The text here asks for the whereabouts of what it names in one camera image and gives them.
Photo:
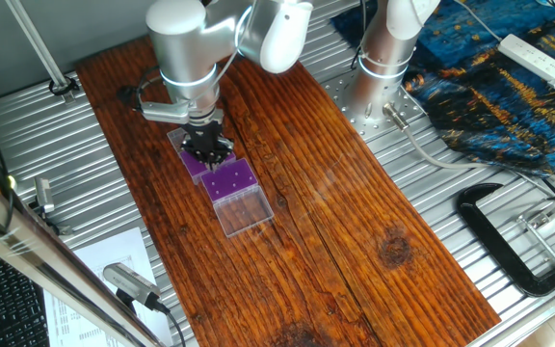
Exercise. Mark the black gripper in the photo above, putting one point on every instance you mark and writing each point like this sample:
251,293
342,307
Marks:
207,141

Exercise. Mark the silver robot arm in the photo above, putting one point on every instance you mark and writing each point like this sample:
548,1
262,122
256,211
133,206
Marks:
186,48

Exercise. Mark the purple pipette tip box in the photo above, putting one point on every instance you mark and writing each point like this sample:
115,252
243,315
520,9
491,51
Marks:
229,180
191,166

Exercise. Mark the brown wooden board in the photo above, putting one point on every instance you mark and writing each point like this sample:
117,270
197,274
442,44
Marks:
306,241

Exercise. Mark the white printed paper sheet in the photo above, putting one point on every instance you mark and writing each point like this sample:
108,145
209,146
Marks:
89,308

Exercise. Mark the silver metal beam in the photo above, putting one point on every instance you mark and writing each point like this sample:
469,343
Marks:
27,241

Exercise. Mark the thin aluminium pole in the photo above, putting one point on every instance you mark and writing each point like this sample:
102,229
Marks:
36,43

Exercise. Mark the black keyboard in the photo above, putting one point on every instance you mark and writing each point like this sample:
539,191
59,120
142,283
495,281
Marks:
7,308

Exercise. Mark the blue patterned cloth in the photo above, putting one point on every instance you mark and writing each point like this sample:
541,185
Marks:
489,106

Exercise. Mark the black C-clamp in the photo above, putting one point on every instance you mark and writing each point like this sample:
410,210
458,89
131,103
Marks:
494,241

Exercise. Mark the white power strip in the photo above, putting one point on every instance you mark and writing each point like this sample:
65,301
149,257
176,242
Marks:
530,57

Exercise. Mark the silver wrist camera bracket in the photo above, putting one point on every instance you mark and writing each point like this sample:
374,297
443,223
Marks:
164,112

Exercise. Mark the large silver camera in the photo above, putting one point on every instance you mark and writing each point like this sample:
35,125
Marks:
130,284

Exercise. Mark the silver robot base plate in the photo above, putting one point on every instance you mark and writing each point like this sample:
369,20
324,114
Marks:
369,127

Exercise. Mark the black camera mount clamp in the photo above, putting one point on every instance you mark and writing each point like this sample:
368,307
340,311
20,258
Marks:
60,229

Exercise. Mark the small silver camera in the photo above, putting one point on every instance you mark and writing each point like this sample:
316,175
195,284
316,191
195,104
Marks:
44,193

